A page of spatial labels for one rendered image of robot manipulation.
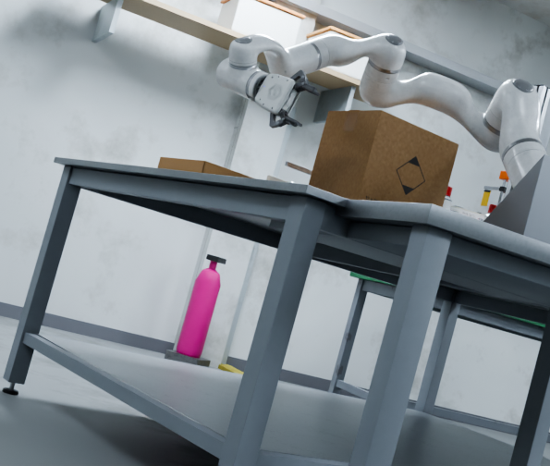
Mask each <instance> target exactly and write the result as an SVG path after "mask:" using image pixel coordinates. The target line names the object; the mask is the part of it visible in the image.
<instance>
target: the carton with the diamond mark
mask: <svg viewBox="0 0 550 466"><path fill-rule="evenodd" d="M457 152H458V144H457V143H455V142H453V141H450V140H448V139H446V138H443V137H441V136H439V135H437V134H434V133H432V132H431V131H429V130H426V129H423V128H421V127H418V126H416V125H414V124H411V123H409V122H408V121H406V120H403V119H401V118H399V117H397V116H393V115H391V114H389V113H387V112H385V111H383V110H348V111H328V115H327V118H326V121H325V125H324V131H323V134H322V138H321V141H320V144H319V148H318V152H317V154H316V158H315V161H314V165H313V169H312V174H311V178H310V181H309V185H311V186H313V187H315V188H318V189H320V190H325V191H328V192H330V193H333V194H335V195H338V196H340V197H343V198H346V199H348V200H364V201H381V202H415V203H432V204H434V205H437V206H440V207H443V204H444V200H445V197H446V191H447V187H448V184H449V180H450V177H451V173H452V169H453V166H454V163H455V159H456V155H457Z"/></svg>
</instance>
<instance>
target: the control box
mask: <svg viewBox="0 0 550 466"><path fill-rule="evenodd" d="M549 139H550V98H549V102H548V106H547V109H546V113H545V116H544V123H543V126H542V130H541V133H540V140H541V142H542V144H543V146H544V149H545V151H546V150H547V146H548V142H549Z"/></svg>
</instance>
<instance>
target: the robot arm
mask: <svg viewBox="0 0 550 466"><path fill-rule="evenodd" d="M261 52H264V54H265V57H266V60H267V64H268V67H269V70H270V74H268V73H266V72H264V71H261V70H259V68H258V66H257V56H258V54H259V53H261ZM405 56H406V45H405V44H404V42H403V41H402V39H401V38H399V37H398V36H396V35H395V34H391V33H383V34H379V35H375V36H373V37H370V38H366V39H360V40H355V39H350V38H347V37H343V36H340V35H336V34H328V35H325V36H321V37H318V38H315V39H312V40H309V41H307V42H304V43H299V44H296V45H293V46H290V47H288V48H284V47H283V46H282V45H281V44H280V43H279V42H278V41H276V40H275V39H273V38H271V37H269V36H267V35H264V34H251V35H247V36H243V37H240V38H237V39H236V40H234V41H233V42H232V43H231V44H230V46H229V58H227V59H225V60H223V61H222V62H221V63H220V65H219V66H218V68H217V70H216V80H217V82H218V84H219V85H220V86H222V87H224V88H226V89H228V90H230V91H232V92H235V93H237V94H239V95H241V96H243V97H246V98H248V99H249V100H250V101H251V102H253V101H254V102H256V104H258V105H259V106H260V107H262V108H263V109H265V110H267V111H268V112H270V121H269V127H271V128H272V129H274V128H278V127H279V128H281V127H283V126H285V125H291V126H294V127H296V126H300V127H302V124H300V123H299V121H297V120H295V119H293V118H291V117H289V116H288V115H289V113H290V111H291V110H292V108H293V106H294V104H295V103H296V102H297V100H298V98H299V95H300V93H301V92H303V91H307V92H310V93H312V94H314V95H317V96H319V95H320V93H318V92H317V89H316V88H314V87H312V86H311V85H309V82H308V78H307V77H306V74H309V73H312V72H314V71H317V70H319V69H322V68H325V67H344V66H347V65H350V64H352V63H354V62H356V61H358V60H359V59H361V58H363V57H368V58H369V59H368V61H367V64H366V67H365V69H364V71H363V74H362V77H361V83H360V95H361V98H362V100H363V101H364V102H365V103H366V104H368V105H370V106H372V107H376V108H390V107H393V106H397V105H401V104H420V105H424V106H427V107H429V108H432V109H434V110H436V111H439V112H441V113H444V114H446V115H448V116H450V117H452V118H453V119H455V120H456V121H457V122H458V123H459V124H461V125H462V126H463V127H464V128H465V129H466V130H467V131H468V132H469V133H470V135H471V136H472V137H473V138H474V139H475V140H476V141H477V142H479V143H480V144H481V146H482V147H484V148H485V149H487V150H489V151H491V152H494V153H499V154H500V158H501V160H502V163H503V165H504V168H505V169H506V172H507V175H508V178H509V180H510V182H511V185H512V187H513V188H514V187H515V186H516V185H517V184H518V183H519V182H520V181H521V180H522V179H523V177H524V176H525V175H526V174H527V173H528V172H529V171H530V170H531V169H532V167H533V166H534V165H535V164H536V163H537V162H538V161H539V160H540V159H541V158H542V157H543V155H544V154H546V155H547V153H546V151H545V149H544V146H543V144H542V142H541V140H540V127H541V103H540V98H539V95H538V92H537V91H536V90H535V88H534V87H533V86H532V85H531V84H530V83H529V82H528V81H526V80H521V79H511V80H507V81H505V82H504V83H503V84H502V85H501V86H500V87H499V88H498V90H497V91H496V93H495V96H494V98H493V100H492V102H491V103H490V105H489V107H488V109H487V111H486V113H482V112H481V111H479V110H478V109H477V108H476V107H475V105H474V103H473V101H472V98H471V94H470V92H469V91H468V90H467V89H466V88H465V87H464V86H463V85H462V84H460V83H458V82H457V81H455V80H452V79H450V78H447V77H444V76H442V75H439V74H436V73H432V72H427V73H423V74H421V75H419V76H417V77H415V78H412V79H410V80H398V79H397V77H398V74H399V72H400V70H401V68H402V65H403V63H404V60H405ZM298 79H301V82H298V83H296V81H297V80H298ZM276 117H280V118H281V119H279V120H277V121H276V122H275V120H276Z"/></svg>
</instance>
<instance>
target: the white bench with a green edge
mask: <svg viewBox="0 0 550 466"><path fill-rule="evenodd" d="M349 276H353V277H356V278H358V279H359V280H358V284H357V287H356V290H355V294H354V298H353V302H352V304H351V308H350V312H349V315H348V321H347V324H346V328H345V332H344V336H343V338H342V342H341V346H340V349H339V353H338V356H337V359H336V366H335V370H334V372H333V376H332V380H331V383H330V387H329V390H328V392H330V393H335V394H339V395H340V392H341V389H343V390H346V391H348V392H349V393H351V394H354V395H356V396H358V397H360V398H363V399H367V396H368V392H369V391H366V390H363V389H361V388H359V387H356V386H354V385H351V384H349V383H347V382H344V378H345V374H346V371H347V368H348V361H349V358H350V354H351V351H352V348H353V344H354V340H355V336H356V334H357V330H358V326H359V323H360V319H361V313H362V310H363V306H364V302H365V300H366V296H367V292H370V293H372V294H376V295H379V296H383V297H386V298H389V299H394V295H395V292H396V288H397V286H395V285H392V284H389V283H386V282H383V281H380V280H377V279H374V278H370V277H367V276H363V275H359V274H356V273H353V272H350V274H349ZM442 305H443V300H440V299H437V298H435V301H434V307H433V311H434V312H438V313H440V312H441V308H442ZM458 318H459V319H463V320H466V321H470V322H473V323H476V324H479V325H485V326H488V327H492V328H494V329H498V330H501V331H505V332H508V333H511V334H514V335H518V336H521V337H526V338H530V339H533V340H536V341H540V342H542V338H543V334H544V328H545V324H540V323H536V322H533V321H528V320H524V319H520V318H517V317H512V316H508V315H504V314H500V313H493V312H489V311H485V310H481V309H477V308H473V307H469V306H465V305H460V308H459V312H458ZM415 406H416V402H412V401H409V402H408V406H407V409H412V410H415ZM432 415H437V416H441V417H445V418H449V419H453V420H457V421H462V422H465V423H473V424H477V425H480V426H484V427H489V428H493V429H496V430H501V431H505V432H509V433H513V434H518V431H519V427H517V426H514V425H510V424H506V423H499V422H495V421H491V420H486V419H483V418H479V417H475V416H471V415H467V414H463V413H459V412H455V411H448V410H444V409H440V408H436V407H434V409H433V413H432ZM546 441H548V442H550V435H549V434H548V437H547V440H546Z"/></svg>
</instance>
